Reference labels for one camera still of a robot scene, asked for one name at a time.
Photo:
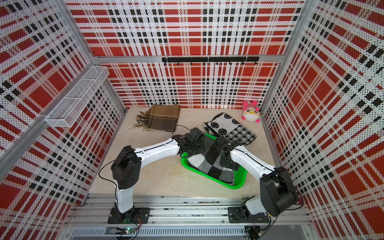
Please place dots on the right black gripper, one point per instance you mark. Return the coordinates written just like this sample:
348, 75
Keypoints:
222, 162

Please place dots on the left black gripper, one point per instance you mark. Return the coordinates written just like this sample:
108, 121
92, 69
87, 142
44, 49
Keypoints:
201, 149

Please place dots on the grey black checkered scarf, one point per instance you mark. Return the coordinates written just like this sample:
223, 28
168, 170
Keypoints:
208, 163

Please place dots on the green plastic basket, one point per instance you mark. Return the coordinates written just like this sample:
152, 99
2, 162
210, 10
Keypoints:
240, 175

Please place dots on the black white patterned scarf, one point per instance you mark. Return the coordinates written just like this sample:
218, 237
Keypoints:
226, 126

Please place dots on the brown fringed scarf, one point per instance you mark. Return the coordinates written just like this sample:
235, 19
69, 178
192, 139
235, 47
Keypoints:
159, 117

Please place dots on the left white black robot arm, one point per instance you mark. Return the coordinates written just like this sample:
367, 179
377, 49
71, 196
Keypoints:
127, 167

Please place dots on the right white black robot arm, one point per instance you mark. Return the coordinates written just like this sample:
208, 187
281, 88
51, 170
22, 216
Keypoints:
277, 192

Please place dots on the pink white plush toy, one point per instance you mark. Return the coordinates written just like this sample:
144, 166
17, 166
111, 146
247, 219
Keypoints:
251, 112

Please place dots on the green circuit board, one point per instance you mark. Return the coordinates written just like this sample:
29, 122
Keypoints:
125, 231

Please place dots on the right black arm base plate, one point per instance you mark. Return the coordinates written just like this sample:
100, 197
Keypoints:
241, 215

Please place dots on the aluminium front rail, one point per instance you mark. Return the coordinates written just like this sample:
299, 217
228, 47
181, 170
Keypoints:
165, 211

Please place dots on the black hook rail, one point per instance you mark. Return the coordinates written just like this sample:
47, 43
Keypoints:
179, 60

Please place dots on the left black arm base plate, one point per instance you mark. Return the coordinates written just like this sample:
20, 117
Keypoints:
134, 216

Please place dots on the white wire mesh shelf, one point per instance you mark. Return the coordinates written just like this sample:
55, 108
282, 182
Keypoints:
66, 113

